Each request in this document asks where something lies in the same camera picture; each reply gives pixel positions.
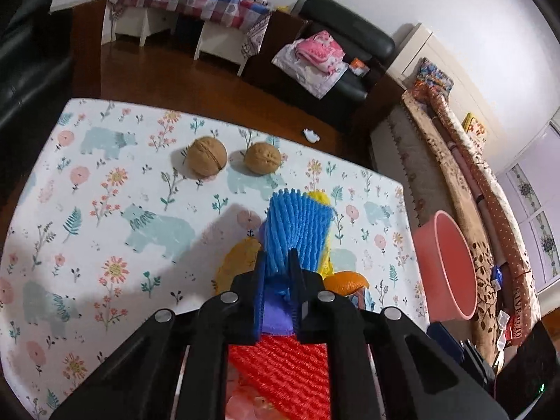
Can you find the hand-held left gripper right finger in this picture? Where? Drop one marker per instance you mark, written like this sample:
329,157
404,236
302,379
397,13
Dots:
294,318

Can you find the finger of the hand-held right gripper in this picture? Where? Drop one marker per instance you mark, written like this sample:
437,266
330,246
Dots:
448,337

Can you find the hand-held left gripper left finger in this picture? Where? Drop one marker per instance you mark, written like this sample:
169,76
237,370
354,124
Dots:
259,302

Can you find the pink plastic bucket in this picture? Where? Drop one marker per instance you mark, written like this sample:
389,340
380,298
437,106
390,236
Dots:
442,253

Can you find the blue microfibre cloth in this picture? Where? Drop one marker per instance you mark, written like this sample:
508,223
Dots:
297,227

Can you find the yellow foam fruit net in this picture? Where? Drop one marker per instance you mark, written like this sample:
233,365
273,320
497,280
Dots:
317,196

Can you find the orange peel piece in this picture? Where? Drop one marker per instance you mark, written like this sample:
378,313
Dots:
236,262

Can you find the red microfibre cloth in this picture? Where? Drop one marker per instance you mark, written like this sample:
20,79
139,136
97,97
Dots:
280,372

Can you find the orange wedge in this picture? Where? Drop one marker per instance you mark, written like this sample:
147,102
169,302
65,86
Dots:
345,282

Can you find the blue white small packet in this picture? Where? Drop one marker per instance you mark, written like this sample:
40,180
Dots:
496,278

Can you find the clear pink candy wrapper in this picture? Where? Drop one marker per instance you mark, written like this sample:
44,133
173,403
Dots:
245,407

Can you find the orange polka dot quilt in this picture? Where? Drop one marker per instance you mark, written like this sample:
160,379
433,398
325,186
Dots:
494,210

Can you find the small walnut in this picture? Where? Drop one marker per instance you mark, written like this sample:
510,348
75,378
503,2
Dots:
262,158

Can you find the brown floral rolled blanket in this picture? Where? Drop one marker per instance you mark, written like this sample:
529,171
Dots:
455,192

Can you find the large walnut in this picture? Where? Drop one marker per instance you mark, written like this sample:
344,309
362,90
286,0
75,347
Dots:
207,156

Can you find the lilac wardrobe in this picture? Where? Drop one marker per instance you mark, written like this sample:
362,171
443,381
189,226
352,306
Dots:
533,201

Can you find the white crumpled tissue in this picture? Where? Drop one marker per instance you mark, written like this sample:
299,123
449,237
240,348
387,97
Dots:
311,135

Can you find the brown quilted mattress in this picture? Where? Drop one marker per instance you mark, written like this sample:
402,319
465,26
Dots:
407,157

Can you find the pink folded clothes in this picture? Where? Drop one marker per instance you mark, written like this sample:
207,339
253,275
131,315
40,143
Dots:
319,48
306,76

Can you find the small orange white box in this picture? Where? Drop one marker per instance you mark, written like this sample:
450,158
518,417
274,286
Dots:
358,68

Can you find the colourful patterned pillow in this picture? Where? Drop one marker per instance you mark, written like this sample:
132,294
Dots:
433,74

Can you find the white desk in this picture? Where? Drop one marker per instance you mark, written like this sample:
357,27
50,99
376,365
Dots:
218,39

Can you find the white bed headboard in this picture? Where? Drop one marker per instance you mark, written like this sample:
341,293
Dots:
411,52

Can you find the black leather armchair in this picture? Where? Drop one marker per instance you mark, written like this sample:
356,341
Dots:
350,26

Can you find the checkered tablecloth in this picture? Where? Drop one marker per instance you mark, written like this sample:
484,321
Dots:
188,2

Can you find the black leather sofa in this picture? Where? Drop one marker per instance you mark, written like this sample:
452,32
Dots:
30,52

